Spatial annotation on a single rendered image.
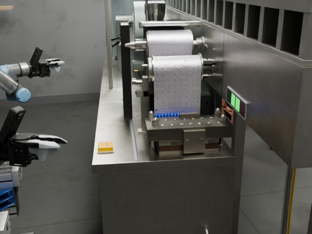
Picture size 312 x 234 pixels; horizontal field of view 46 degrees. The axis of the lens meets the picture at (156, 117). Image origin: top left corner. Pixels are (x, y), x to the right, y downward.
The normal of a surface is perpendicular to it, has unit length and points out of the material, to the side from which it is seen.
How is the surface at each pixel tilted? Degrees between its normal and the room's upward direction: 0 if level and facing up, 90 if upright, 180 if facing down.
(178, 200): 90
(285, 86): 90
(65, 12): 90
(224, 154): 0
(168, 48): 92
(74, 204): 0
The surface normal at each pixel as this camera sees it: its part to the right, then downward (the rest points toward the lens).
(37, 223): -0.01, -0.94
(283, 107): -0.99, 0.04
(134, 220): 0.11, 0.33
